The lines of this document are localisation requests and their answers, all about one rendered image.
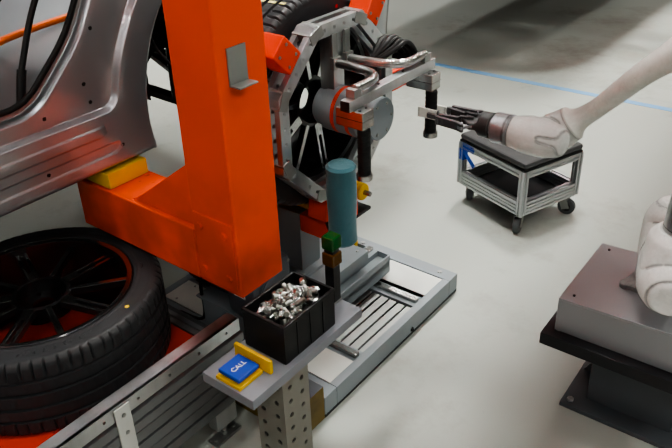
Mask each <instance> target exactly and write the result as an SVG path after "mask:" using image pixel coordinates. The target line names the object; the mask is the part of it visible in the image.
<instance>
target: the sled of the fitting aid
mask: <svg viewBox="0 0 672 448"><path fill-rule="evenodd" d="M354 245H355V246H358V247H361V248H363V249H366V250H368V261H367V262H366V263H365V264H363V265H362V266H361V267H360V268H358V269H357V270H356V271H354V272H353V273H352V274H351V275H349V276H348V277H347V278H346V279H344V280H343V281H342V282H340V288H341V297H342V300H344V301H346V302H349V303H353V302H354V301H355V300H356V299H357V298H359V297H360V296H361V295H362V294H363V293H365V292H366V291H367V290H368V289H369V288H371V287H372V286H373V285H374V284H375V283H377V282H378V281H379V280H380V279H381V278H383V277H384V276H385V275H386V274H387V273H389V272H390V254H387V253H384V252H382V251H379V250H376V249H374V248H373V247H371V246H366V245H363V244H361V243H358V240H357V242H356V243H355V244H354Z"/></svg>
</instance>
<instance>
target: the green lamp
mask: <svg viewBox="0 0 672 448"><path fill-rule="evenodd" d="M321 243H322V249H324V250H327V251H329V252H332V253H333V252H335V251H336V250H337V249H339V248H340V247H341V235H340V234H338V233H336V232H333V231H328V232H327V233H326V234H324V235H323V236H321Z"/></svg>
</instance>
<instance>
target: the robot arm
mask: <svg viewBox="0 0 672 448"><path fill-rule="evenodd" d="M670 73H672V37H671V38H670V39H669V40H667V41H666V42H665V43H664V44H662V45H661V46H660V47H658V48H657V49H656V50H655V51H653V52H652V53H650V54H649V55H648V56H646V57H645V58H644V59H642V60H641V61H639V62H638V63H637V64H635V65H634V66H633V67H631V68H630V69H629V70H628V71H626V72H625V73H624V74H623V75H622V76H620V77H619V78H618V79H617V80H616V81H614V82H613V83H612V84H611V85H610V86H609V87H607V88H606V89H605V90H604V91H603V92H601V93H600V94H599V95H598V96H597V97H595V98H594V99H592V100H591V101H589V102H588V103H586V104H584V105H582V106H580V107H578V108H574V109H570V108H567V107H563V108H561V109H559V110H556V111H554V112H551V113H548V114H545V116H543V117H539V116H533V115H529V116H517V115H514V114H508V113H504V112H497V113H493V112H489V111H484V110H479V109H472V108H467V107H462V106H457V105H452V107H450V106H448V107H446V106H442V105H438V104H437V110H433V109H429V108H425V107H421V106H419V107H418V116H420V117H424V118H428V119H432V120H435V124H436V125H440V126H443V127H446V128H450V129H453V130H456V131H458V132H460V133H463V130H464V129H468V130H475V131H476V133H477V135H478V136H479V137H483V138H487V139H489V140H490V141H491V142H493V143H496V144H500V145H504V146H508V147H511V148H513V149H515V150H516V151H518V152H521V153H524V154H527V155H531V156H536V157H541V158H557V157H561V156H562V155H564V154H565V152H566V151H567V149H568V148H570V147H572V146H573V145H574V144H575V143H576V142H577V141H579V140H580V139H581V138H583V134H584V131H585V129H586V128H587V127H588V126H589V125H591V124H592V123H594V122H595V121H597V120H598V119H600V118H601V117H602V116H604V115H605V114H607V113H608V112H610V111H611V110H613V109H614V108H616V107H617V106H618V105H620V104H621V103H623V102H624V101H626V100H627V99H629V98H630V97H632V96H633V95H634V94H636V93H637V92H639V91H640V90H642V89H643V88H645V87H646V86H648V85H649V84H651V83H653V82H654V81H656V80H658V79H660V78H662V77H664V76H666V75H668V74H670ZM456 108H457V109H456ZM446 113H447V114H446ZM619 287H620V288H622V289H625V290H630V291H633V292H635V293H638V294H639V296H640V298H641V299H642V301H643V302H644V303H645V305H646V306H647V307H648V308H649V309H651V310H652V311H655V312H657V313H659V314H662V315H666V316H672V194H671V195H668V196H664V197H662V198H660V199H657V200H656V201H655V202H654V203H653V204H652V205H651V206H650V208H649V209H648V210H647V212H646V214H645V216H644V219H643V223H642V227H641V232H640V238H639V246H638V260H637V266H636V269H635V271H634V272H633V273H632V274H631V275H629V276H628V277H627V278H624V279H622V280H620V282H619Z"/></svg>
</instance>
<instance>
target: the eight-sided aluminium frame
mask: <svg viewBox="0 0 672 448"><path fill-rule="evenodd" d="M367 15H368V14H367V13H365V12H364V11H363V9H358V8H352V7H343V8H339V9H338V10H335V11H332V12H330V13H327V14H324V15H322V16H319V17H316V18H313V19H311V20H308V21H302V22H301V23H300V24H297V25H296V27H295V29H294V31H293V32H292V33H291V34H292V36H291V38H290V40H289V41H290V42H291V43H292V44H293V45H294V46H295V47H296V48H297V49H298V50H299V51H300V56H299V58H298V60H297V62H296V64H295V66H294V68H293V70H292V72H291V74H290V75H288V74H284V73H280V72H276V71H274V73H273V75H272V77H271V79H270V81H269V83H268V94H269V107H270V120H271V133H272V145H273V158H274V171H275V176H276V177H277V178H279V179H280V180H282V181H283V182H285V183H286V184H288V185H289V186H290V187H292V188H293V189H295V190H296V191H298V192H299V193H301V195H303V196H305V197H306V198H309V199H312V200H314V201H317V202H320V203H322V202H324V201H325V200H327V197H326V174H325V175H324V176H322V177H320V178H319V179H317V180H316V181H312V180H311V179H310V178H308V177H307V176H306V175H304V174H303V173H301V172H300V171H299V170H297V169H296V168H295V167H293V164H292V148H291V133H290V118H289V101H290V98H291V96H292V94H293V92H294V90H295V88H296V86H297V84H298V81H299V79H300V77H301V75H302V73H303V71H304V69H305V67H306V65H307V63H308V60H309V58H310V56H311V54H312V52H313V50H314V48H315V46H316V44H317V42H318V41H319V40H321V39H323V38H326V37H328V36H330V34H333V33H335V32H336V33H338V32H341V31H343V29H345V28H348V27H349V28H350V30H351V31H352V32H353V33H354V35H355V36H356V37H357V38H358V39H359V41H360V42H361V43H362V44H363V45H364V47H365V48H366V49H367V50H368V51H369V53H370V56H371V53H372V51H373V49H374V47H375V44H376V43H377V41H378V39H379V38H380V37H381V36H382V34H381V33H380V31H379V30H378V29H377V27H376V26H375V25H374V24H373V22H372V21H371V20H369V19H368V18H367ZM378 74H379V79H378V81H380V80H381V79H383V78H385V77H387V76H389V75H391V74H392V69H388V68H382V70H380V71H378ZM378 81H377V82H378ZM357 140H358V139H357ZM357 140H356V142H355V145H354V147H353V149H352V151H351V153H350V155H349V158H348V159H349V160H351V161H353V162H354V163H355V164H356V173H357V172H358V152H357V150H358V149H357V145H358V144H357ZM379 142H380V140H378V141H375V140H371V160H372V158H373V155H374V153H375V151H376V149H377V146H378V144H379Z"/></svg>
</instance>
